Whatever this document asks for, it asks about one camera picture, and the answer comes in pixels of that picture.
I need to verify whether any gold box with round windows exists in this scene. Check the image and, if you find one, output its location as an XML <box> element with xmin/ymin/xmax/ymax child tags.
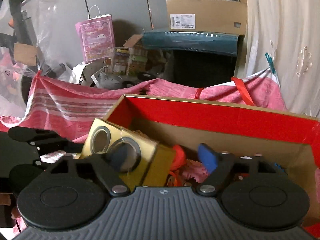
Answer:
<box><xmin>79</xmin><ymin>118</ymin><xmax>176</xmax><ymax>190</ymax></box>

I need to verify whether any pink toy comb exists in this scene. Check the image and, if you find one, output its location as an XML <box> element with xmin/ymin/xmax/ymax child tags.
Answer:
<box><xmin>182</xmin><ymin>159</ymin><xmax>209</xmax><ymax>184</ymax></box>

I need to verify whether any red cardboard box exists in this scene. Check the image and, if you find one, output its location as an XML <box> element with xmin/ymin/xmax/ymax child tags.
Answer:
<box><xmin>105</xmin><ymin>95</ymin><xmax>319</xmax><ymax>237</ymax></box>

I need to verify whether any orange toy in box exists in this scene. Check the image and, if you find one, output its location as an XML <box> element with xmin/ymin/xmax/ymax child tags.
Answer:
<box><xmin>166</xmin><ymin>145</ymin><xmax>187</xmax><ymax>187</ymax></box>

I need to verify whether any clear plastic bag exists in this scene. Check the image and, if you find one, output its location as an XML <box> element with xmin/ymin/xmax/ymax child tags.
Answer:
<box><xmin>1</xmin><ymin>0</ymin><xmax>75</xmax><ymax>117</ymax></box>

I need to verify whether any colourful small box stack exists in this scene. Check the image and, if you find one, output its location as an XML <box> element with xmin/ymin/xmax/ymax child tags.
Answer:
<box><xmin>103</xmin><ymin>34</ymin><xmax>148</xmax><ymax>76</ymax></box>

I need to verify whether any teal clothes peg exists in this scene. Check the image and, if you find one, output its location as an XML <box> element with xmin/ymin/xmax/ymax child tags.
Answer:
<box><xmin>265</xmin><ymin>53</ymin><xmax>276</xmax><ymax>75</ymax></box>

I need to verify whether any pink paper gift bag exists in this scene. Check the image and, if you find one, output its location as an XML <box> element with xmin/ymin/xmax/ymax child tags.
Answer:
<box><xmin>75</xmin><ymin>5</ymin><xmax>115</xmax><ymax>63</ymax></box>

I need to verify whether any teal padded cushion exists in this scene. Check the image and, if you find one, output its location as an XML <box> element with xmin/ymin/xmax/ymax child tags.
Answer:
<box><xmin>142</xmin><ymin>29</ymin><xmax>239</xmax><ymax>56</ymax></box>

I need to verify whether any brown shoe box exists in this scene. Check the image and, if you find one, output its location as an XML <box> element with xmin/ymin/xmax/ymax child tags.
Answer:
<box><xmin>166</xmin><ymin>0</ymin><xmax>247</xmax><ymax>36</ymax></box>

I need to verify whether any white lace curtain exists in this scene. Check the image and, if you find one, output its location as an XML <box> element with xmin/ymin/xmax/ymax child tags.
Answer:
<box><xmin>238</xmin><ymin>0</ymin><xmax>319</xmax><ymax>118</ymax></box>

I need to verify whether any red ribbon strap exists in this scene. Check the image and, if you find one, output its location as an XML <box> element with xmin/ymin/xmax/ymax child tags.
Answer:
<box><xmin>194</xmin><ymin>76</ymin><xmax>256</xmax><ymax>106</ymax></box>

